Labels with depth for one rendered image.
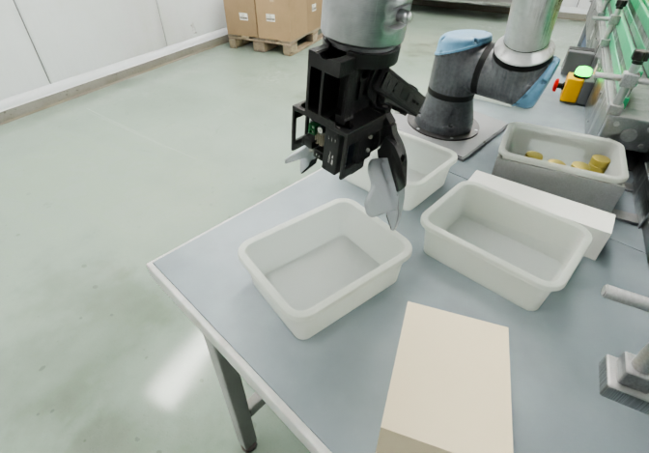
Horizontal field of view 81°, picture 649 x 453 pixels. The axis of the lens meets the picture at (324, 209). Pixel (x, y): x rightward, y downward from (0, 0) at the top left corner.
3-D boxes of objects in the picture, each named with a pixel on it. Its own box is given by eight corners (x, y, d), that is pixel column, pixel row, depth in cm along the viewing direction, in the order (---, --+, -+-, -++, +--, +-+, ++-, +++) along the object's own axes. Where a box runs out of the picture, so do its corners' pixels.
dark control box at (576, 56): (584, 78, 135) (595, 54, 130) (559, 75, 138) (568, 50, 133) (584, 71, 141) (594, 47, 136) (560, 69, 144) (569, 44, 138)
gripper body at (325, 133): (288, 154, 41) (292, 38, 33) (339, 127, 46) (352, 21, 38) (342, 187, 38) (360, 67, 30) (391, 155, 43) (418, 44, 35)
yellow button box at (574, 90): (583, 106, 116) (594, 82, 111) (556, 101, 119) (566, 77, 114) (584, 99, 121) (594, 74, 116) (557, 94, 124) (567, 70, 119)
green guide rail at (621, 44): (624, 109, 81) (643, 71, 76) (619, 108, 82) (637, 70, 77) (602, -10, 203) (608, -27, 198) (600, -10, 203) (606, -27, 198)
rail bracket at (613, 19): (607, 48, 120) (629, 1, 112) (581, 45, 123) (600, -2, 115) (607, 45, 123) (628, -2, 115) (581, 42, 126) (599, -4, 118)
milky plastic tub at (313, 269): (238, 285, 62) (230, 245, 57) (344, 230, 73) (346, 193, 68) (297, 364, 51) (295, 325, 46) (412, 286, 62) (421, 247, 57)
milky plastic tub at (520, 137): (607, 220, 73) (631, 182, 67) (486, 188, 81) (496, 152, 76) (605, 176, 85) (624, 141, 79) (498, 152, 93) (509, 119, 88)
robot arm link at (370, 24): (361, -29, 36) (437, -8, 32) (354, 23, 39) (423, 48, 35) (304, -20, 31) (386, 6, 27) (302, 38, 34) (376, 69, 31)
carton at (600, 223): (595, 260, 65) (611, 234, 61) (458, 209, 76) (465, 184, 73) (600, 240, 69) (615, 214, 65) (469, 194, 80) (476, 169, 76)
